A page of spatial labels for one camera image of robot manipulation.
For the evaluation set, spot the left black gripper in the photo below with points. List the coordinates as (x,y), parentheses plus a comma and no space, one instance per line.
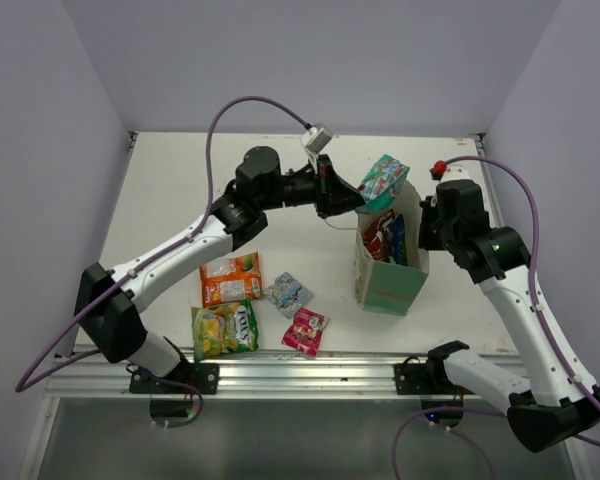
(334,195)

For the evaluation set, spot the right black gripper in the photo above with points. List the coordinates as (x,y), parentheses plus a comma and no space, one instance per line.
(430,207)

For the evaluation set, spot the teal Fox's candy bag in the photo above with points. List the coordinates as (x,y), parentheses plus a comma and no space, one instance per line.
(381,184)

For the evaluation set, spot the red chips bag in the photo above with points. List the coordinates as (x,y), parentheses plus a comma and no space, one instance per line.
(376,237)

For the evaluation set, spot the blue snack bag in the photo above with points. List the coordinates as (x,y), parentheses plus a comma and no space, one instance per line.
(395,240)

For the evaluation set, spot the green paper bag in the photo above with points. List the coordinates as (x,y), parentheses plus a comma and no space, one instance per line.
(387,288)

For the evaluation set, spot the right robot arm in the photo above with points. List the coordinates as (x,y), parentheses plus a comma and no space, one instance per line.
(558,398)

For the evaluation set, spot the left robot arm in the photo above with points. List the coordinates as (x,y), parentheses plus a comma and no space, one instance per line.
(110,302)

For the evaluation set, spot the orange candy bag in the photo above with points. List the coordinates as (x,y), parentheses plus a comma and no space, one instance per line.
(226,280)

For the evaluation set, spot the green Fox's candy bag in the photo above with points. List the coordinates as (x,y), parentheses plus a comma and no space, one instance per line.
(224,329)

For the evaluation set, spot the small grey snack packet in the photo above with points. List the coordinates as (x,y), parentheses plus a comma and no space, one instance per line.
(288,295)

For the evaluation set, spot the small pink snack packet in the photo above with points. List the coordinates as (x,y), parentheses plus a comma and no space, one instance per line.
(306,331)

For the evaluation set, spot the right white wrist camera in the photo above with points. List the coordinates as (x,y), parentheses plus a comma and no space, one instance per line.
(442,172)

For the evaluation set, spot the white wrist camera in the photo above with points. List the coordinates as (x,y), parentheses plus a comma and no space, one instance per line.
(442,172)
(314,140)

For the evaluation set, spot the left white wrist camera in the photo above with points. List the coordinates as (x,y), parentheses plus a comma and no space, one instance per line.
(314,140)

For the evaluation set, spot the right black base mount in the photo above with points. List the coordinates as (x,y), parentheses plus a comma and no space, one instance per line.
(419,376)

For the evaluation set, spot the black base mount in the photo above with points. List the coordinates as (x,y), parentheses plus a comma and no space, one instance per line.
(204,377)
(419,376)

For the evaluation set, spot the aluminium mounting rail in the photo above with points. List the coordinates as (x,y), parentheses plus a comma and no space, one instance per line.
(261,375)

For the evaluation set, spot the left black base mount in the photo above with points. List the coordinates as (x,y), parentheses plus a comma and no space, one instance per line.
(204,377)

